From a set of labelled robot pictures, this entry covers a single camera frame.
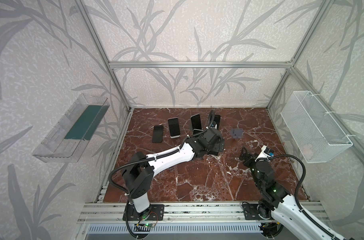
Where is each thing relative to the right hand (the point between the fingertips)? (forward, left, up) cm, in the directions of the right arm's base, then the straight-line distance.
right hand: (247, 146), depth 81 cm
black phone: (+21, +28, -5) cm, 35 cm away
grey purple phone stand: (+18, -1, -14) cm, 23 cm away
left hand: (+4, +16, +2) cm, 16 cm away
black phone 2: (+19, +55, -16) cm, 60 cm away
